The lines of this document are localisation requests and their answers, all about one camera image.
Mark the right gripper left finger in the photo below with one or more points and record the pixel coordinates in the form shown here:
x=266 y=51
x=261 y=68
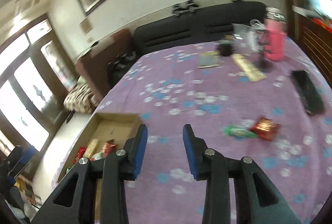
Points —
x=73 y=200

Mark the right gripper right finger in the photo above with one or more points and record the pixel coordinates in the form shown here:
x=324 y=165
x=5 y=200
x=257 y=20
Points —
x=257 y=199

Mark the dark red peanut bag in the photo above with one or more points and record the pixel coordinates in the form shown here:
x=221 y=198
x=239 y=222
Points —
x=266 y=129
x=109 y=147

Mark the green clear candy packet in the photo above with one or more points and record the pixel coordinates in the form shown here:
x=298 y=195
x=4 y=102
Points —
x=238 y=132

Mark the red snack packet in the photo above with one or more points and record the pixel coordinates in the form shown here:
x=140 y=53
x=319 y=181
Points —
x=79 y=154

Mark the large green pea snack bag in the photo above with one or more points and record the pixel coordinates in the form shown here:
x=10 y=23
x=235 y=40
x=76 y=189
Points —
x=97 y=156

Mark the yellow biscuit packet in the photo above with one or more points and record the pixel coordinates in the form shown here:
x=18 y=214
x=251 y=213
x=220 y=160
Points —
x=91 y=148

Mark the shallow cardboard box tray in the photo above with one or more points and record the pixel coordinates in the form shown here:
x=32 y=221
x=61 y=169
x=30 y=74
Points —
x=104 y=126

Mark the leopard print blanket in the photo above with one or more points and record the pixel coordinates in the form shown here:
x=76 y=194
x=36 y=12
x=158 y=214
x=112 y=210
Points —
x=81 y=99

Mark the purple floral tablecloth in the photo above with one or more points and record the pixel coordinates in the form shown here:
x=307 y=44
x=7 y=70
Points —
x=168 y=90

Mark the cream tube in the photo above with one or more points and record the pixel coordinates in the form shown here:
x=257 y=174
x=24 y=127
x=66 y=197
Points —
x=253 y=73

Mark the brown armchair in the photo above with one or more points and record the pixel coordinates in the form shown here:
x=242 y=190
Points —
x=93 y=65

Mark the green booklet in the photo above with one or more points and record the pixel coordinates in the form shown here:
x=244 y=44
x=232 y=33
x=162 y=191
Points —
x=209 y=59

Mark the wooden glass door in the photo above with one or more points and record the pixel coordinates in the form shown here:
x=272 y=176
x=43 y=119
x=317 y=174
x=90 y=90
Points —
x=36 y=76

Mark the black smartphone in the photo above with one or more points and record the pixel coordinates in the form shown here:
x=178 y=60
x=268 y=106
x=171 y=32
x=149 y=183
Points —
x=309 y=96

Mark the clear plastic bag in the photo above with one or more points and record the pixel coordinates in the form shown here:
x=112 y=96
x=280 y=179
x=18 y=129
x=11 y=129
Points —
x=246 y=36

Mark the black sofa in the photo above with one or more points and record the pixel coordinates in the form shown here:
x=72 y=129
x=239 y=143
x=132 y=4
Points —
x=203 y=25

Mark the pink sleeved bottle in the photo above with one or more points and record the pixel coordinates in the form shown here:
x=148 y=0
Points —
x=275 y=26

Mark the black clips on sofa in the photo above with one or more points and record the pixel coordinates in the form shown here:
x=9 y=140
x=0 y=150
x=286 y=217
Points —
x=189 y=6

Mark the wooden window cabinet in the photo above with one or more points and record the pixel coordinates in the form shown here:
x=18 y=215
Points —
x=310 y=36

